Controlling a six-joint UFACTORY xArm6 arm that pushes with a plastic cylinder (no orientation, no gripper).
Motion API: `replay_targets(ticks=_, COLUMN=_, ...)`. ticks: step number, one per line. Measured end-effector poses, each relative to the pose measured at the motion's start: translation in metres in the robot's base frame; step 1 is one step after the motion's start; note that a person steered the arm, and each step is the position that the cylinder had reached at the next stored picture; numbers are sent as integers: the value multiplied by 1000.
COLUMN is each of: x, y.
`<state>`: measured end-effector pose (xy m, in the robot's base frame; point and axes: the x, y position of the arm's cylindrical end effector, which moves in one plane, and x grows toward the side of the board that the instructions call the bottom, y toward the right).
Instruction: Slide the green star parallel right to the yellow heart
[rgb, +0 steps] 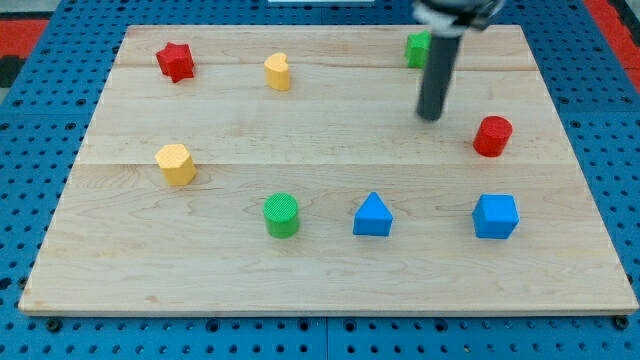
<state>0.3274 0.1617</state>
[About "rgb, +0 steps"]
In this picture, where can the red star block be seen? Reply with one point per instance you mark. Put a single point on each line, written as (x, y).
(176, 62)

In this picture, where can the blue triangle block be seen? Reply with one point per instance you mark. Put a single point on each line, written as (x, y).
(373, 218)

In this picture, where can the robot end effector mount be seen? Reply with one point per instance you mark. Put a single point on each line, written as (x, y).
(452, 18)

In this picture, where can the blue cube block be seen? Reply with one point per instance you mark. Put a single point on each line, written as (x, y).
(495, 216)

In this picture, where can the yellow heart block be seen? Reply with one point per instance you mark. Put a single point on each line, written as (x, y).
(277, 72)

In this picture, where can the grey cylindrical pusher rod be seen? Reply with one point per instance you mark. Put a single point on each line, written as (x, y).
(437, 73)

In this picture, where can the green star block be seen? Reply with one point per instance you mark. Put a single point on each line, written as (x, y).
(417, 49)

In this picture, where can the green cylinder block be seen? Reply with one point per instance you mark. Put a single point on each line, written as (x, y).
(280, 212)

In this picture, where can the wooden board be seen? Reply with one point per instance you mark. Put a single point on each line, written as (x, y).
(123, 242)

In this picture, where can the yellow hexagon block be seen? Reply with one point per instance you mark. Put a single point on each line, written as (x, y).
(176, 164)

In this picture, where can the red cylinder block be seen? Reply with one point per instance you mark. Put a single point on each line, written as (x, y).
(492, 136)

